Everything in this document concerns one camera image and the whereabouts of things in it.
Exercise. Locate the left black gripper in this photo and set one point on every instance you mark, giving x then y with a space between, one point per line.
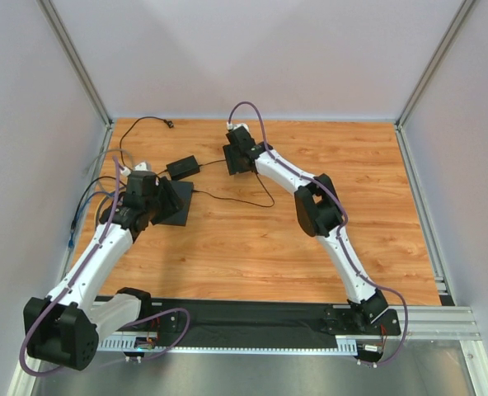
166 200

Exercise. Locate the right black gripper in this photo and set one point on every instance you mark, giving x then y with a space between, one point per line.
233 158

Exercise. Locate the black network switch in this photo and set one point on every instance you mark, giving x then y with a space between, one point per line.
184 192

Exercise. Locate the black power adapter brick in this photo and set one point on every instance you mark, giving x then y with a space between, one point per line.
183 168

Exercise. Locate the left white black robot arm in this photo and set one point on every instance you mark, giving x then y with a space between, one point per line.
64 328

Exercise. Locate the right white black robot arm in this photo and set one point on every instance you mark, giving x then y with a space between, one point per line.
319 213

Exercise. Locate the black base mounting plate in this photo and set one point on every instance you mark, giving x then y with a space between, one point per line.
273 325

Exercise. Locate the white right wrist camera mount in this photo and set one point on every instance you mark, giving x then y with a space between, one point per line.
235 124

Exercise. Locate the right aluminium frame post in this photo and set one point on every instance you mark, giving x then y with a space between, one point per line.
459 19

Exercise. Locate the aluminium frame post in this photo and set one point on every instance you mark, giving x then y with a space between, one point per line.
60 31
459 19

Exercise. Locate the left aluminium frame post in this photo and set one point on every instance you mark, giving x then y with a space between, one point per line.
60 31

